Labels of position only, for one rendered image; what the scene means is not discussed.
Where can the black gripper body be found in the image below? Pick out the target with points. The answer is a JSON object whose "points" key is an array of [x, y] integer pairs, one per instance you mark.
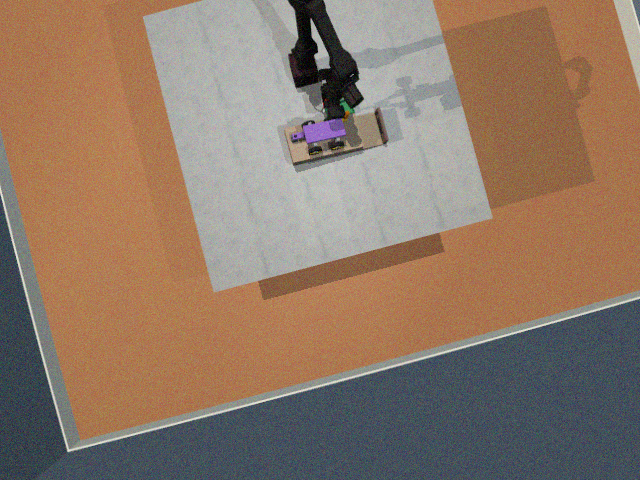
{"points": [[334, 110]]}

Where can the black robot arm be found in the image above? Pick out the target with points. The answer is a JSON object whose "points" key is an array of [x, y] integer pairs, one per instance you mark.
{"points": [[342, 64]]}

